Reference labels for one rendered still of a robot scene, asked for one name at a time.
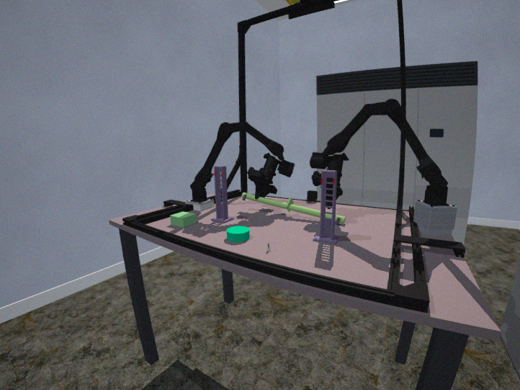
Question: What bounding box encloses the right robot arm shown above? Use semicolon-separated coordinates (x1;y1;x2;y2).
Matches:
190;121;295;203

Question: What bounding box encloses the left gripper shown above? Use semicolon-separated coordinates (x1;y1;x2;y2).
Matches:
318;167;343;206

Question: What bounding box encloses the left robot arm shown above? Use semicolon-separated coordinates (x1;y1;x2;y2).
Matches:
310;99;449;206

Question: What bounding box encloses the green block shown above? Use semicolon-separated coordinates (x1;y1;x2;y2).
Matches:
170;211;196;227

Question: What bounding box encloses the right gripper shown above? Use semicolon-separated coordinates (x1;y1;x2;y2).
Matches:
249;166;277;199

